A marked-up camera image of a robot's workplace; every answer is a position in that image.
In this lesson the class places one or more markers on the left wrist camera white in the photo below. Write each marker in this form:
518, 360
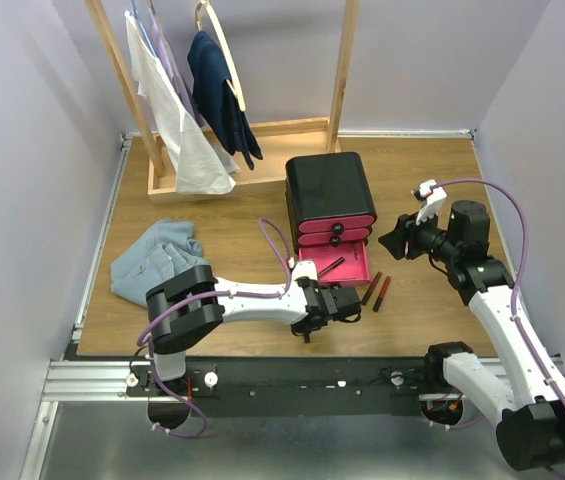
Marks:
302, 268

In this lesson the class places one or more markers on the blue hanger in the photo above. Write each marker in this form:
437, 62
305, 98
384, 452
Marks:
143, 30

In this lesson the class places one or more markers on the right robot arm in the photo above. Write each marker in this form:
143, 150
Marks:
527, 410

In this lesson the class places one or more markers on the bright red lip gloss tube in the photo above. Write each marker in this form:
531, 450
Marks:
382, 293

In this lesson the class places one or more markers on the white shirt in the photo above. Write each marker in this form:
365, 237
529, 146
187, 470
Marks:
200, 168

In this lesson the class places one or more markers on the thin red lip liner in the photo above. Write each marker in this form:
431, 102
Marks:
330, 267

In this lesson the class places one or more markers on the dark red lip gloss tube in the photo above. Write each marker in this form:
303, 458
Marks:
371, 287

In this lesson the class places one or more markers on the pink bottom drawer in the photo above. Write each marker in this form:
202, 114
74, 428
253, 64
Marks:
353, 272

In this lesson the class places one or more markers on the black drawer organizer box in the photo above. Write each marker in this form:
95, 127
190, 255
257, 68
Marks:
328, 200

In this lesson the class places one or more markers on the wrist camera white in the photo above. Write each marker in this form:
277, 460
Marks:
431, 198
302, 268

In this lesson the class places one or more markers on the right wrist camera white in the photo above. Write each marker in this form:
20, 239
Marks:
431, 198

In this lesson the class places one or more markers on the blue denim jeans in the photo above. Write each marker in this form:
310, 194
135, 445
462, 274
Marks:
164, 250

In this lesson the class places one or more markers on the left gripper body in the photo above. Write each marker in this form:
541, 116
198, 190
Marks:
341, 301

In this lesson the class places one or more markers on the navy blue garment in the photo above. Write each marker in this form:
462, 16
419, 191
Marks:
217, 103

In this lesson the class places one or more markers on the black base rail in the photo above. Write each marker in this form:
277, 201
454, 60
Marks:
317, 386

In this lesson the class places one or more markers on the cream hanger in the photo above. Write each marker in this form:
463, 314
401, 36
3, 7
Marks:
205, 8

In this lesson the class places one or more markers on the purple shirt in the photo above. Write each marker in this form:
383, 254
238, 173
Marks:
165, 55

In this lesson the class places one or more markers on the aluminium frame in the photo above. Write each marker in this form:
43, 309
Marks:
112, 440

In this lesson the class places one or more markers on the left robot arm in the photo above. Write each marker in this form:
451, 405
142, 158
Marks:
186, 308

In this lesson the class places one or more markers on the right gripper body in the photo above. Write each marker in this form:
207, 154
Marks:
429, 238

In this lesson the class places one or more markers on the wooden clothes rack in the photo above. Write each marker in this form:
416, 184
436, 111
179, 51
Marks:
278, 140

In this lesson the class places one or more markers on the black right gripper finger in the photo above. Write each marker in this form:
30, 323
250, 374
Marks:
395, 242
403, 222

